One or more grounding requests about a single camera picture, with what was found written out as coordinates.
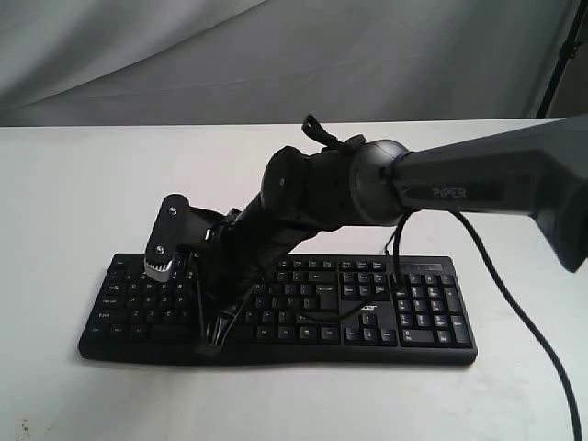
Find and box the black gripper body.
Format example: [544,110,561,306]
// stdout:
[197,210,321,317]

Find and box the black Acer keyboard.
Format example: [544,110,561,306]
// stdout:
[78,254,478,367]

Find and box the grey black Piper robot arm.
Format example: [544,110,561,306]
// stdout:
[194,116,587,357]

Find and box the grey backdrop cloth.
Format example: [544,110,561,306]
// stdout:
[1,1,578,126]

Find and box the black tripod stand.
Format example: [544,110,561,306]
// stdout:
[535,0,587,119]

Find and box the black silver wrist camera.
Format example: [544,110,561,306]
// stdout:
[144,194,225,283]

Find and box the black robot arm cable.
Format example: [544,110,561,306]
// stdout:
[293,114,584,441]

